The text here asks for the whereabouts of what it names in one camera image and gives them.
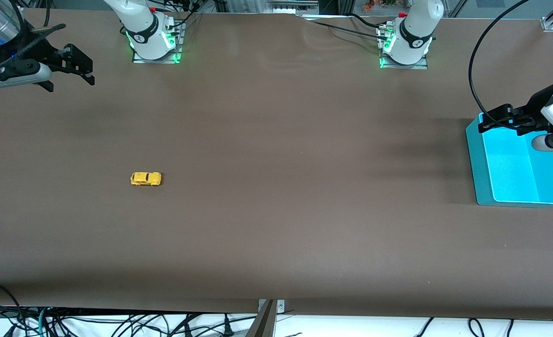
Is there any black looping floor cable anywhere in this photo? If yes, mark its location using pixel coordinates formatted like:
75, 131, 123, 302
0, 282, 24, 337

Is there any grey device with ports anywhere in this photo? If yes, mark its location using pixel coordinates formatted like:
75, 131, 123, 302
267, 0, 319, 14

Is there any long black cable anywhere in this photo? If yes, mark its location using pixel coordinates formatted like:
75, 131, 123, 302
310, 21, 389, 42

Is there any metal table edge bracket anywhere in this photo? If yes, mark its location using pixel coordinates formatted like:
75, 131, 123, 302
258, 299, 285, 313

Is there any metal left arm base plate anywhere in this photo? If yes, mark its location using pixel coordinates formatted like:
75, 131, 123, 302
378, 23, 429, 70

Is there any black floor cable tangle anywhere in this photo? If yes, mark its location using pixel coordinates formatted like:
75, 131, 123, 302
24, 309, 258, 337

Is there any yellow beetle toy car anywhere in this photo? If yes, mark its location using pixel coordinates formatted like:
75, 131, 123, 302
130, 171, 162, 187

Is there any cyan plastic bin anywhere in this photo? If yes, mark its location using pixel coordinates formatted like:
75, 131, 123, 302
465, 112, 553, 207

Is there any short black cable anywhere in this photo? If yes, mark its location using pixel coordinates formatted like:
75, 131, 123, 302
349, 13, 387, 29

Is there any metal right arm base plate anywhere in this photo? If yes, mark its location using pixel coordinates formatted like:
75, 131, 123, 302
132, 19, 182, 64

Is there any grey metal beam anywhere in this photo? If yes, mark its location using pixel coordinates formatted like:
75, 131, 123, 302
245, 300, 277, 337

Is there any black base cable bundle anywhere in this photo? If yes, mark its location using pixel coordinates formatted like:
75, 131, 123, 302
164, 0, 202, 33

